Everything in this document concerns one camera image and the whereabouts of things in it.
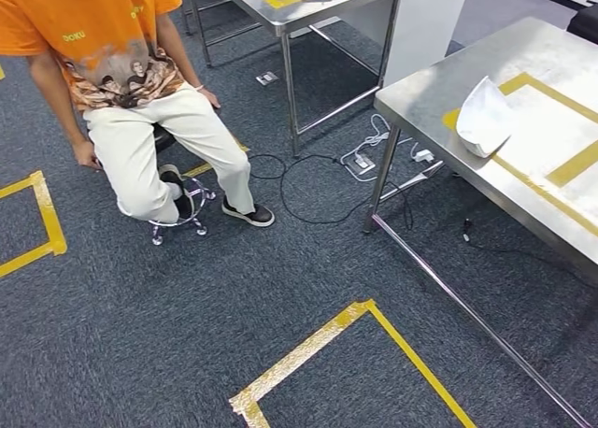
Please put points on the stainless steel workbench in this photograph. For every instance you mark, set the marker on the stainless steel workbench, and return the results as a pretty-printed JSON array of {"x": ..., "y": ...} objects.
[{"x": 420, "y": 97}]

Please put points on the grey floor socket box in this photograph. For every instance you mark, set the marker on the grey floor socket box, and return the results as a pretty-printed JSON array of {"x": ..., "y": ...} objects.
[
  {"x": 363, "y": 164},
  {"x": 267, "y": 78}
]

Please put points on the white power strip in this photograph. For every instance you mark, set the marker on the white power strip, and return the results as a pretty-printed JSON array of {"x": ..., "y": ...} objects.
[{"x": 423, "y": 156}]

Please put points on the black stool chrome base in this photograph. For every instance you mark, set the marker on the black stool chrome base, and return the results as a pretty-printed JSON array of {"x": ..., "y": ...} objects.
[{"x": 163, "y": 140}]

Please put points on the steel side table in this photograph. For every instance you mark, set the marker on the steel side table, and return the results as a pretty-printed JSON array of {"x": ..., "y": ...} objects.
[{"x": 280, "y": 4}]

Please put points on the person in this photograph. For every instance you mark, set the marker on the person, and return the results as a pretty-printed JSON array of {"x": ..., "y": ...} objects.
[{"x": 140, "y": 128}]

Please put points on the white panel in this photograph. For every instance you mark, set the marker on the white panel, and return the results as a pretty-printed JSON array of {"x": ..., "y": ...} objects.
[{"x": 420, "y": 29}]

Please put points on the white plastic mirror cover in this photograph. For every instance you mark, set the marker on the white plastic mirror cover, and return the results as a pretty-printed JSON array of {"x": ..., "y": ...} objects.
[{"x": 483, "y": 119}]

